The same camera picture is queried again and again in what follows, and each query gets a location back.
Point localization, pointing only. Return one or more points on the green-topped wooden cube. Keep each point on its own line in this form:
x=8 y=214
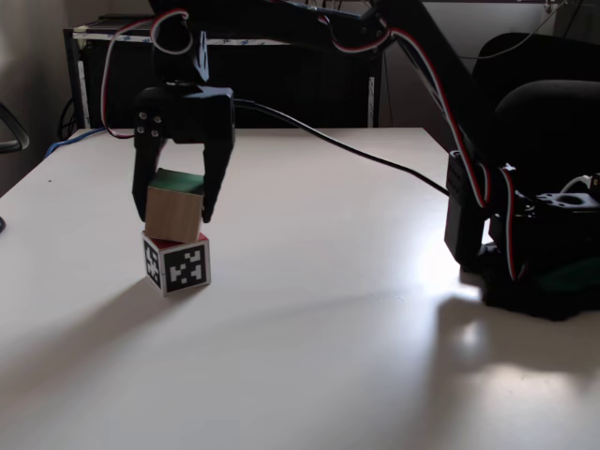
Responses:
x=173 y=215

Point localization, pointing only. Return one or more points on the red-topped wooden marker cube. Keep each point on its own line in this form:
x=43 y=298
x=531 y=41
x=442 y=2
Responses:
x=187 y=269

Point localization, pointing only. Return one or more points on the black cabinet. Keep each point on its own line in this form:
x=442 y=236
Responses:
x=290 y=84

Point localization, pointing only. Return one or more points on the black chair armrest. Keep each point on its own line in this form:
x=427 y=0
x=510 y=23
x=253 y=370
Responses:
x=19 y=135

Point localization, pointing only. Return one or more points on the black office chair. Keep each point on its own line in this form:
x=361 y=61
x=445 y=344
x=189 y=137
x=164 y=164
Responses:
x=553 y=112

